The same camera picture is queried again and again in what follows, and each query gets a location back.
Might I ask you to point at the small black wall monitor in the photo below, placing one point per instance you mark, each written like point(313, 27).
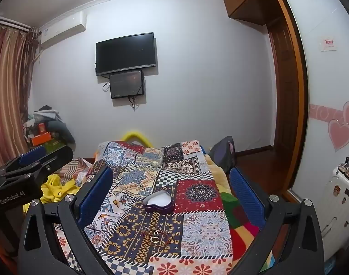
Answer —
point(126, 83)

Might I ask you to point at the brown wooden door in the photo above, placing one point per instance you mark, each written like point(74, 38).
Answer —
point(281, 91)

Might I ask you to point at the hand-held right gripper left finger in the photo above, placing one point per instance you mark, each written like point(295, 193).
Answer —
point(96, 196)

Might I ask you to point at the purple heart-shaped tin box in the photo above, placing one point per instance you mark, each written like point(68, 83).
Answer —
point(158, 200)

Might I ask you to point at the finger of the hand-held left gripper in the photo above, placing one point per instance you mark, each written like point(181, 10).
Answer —
point(32, 154)
point(58, 154)

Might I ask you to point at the patchwork printed blanket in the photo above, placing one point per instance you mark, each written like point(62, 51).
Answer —
point(191, 194)

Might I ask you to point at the white heart-print wardrobe door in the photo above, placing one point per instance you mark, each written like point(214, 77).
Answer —
point(326, 91)

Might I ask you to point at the orange box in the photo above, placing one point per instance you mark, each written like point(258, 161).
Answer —
point(40, 139)

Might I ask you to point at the striped orange cloth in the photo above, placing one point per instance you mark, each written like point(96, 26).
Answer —
point(77, 169)

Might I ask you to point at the red and white sticker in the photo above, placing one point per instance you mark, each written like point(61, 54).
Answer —
point(328, 43)

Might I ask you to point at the yellow cloth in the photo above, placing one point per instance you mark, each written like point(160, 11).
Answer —
point(55, 190)

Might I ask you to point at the white air conditioner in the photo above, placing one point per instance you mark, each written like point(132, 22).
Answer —
point(62, 30)

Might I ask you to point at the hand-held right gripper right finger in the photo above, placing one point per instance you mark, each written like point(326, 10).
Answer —
point(246, 198)

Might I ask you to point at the pile of clothes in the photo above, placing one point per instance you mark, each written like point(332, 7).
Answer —
point(52, 120)

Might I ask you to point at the colourful fleece blanket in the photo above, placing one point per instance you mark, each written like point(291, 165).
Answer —
point(239, 214)

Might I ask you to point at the dark backpack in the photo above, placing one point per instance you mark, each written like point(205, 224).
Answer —
point(223, 154)

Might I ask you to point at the yellow foam tube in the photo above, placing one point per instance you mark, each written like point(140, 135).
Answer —
point(134, 135)

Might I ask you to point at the black wall television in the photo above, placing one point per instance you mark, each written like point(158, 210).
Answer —
point(125, 53)

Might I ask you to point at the small red box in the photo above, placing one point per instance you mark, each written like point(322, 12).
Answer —
point(42, 128)

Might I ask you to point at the striped brown curtain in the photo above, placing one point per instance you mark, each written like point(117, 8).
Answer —
point(8, 91)

